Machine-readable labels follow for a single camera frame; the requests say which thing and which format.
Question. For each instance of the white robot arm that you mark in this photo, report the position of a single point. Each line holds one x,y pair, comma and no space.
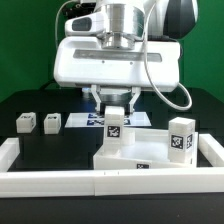
144,20

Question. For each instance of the white square table top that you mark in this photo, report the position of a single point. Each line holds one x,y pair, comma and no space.
143,149

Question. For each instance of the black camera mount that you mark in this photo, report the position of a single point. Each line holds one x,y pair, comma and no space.
73,10

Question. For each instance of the white U-shaped fence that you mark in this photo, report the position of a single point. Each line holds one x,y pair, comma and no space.
99,183

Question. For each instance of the white marker sheet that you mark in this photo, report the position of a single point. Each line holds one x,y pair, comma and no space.
77,120

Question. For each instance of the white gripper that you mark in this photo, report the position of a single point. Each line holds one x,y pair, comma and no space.
83,61

